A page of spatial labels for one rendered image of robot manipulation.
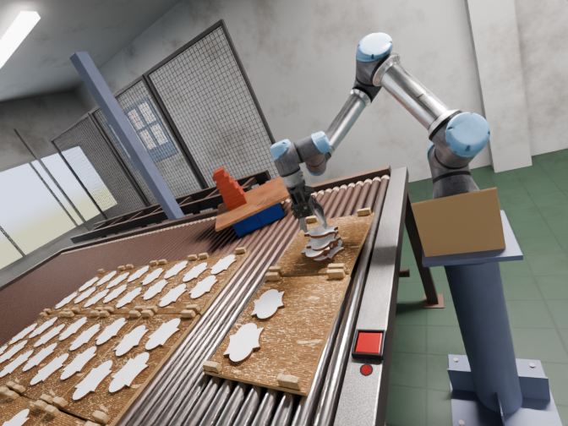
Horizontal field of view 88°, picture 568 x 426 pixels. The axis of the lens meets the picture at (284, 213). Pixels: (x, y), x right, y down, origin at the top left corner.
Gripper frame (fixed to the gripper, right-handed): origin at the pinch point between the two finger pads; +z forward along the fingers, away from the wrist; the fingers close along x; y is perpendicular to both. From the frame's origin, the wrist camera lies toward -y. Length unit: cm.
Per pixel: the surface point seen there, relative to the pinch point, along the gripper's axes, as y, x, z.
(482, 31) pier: -232, 129, -29
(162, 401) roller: 58, -43, 13
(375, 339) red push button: 43.9, 18.3, 11.9
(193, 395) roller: 56, -33, 13
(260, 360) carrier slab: 48, -13, 11
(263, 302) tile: 25.8, -19.3, 10.1
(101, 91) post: -107, -155, -105
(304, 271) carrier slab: 10.9, -7.0, 11.2
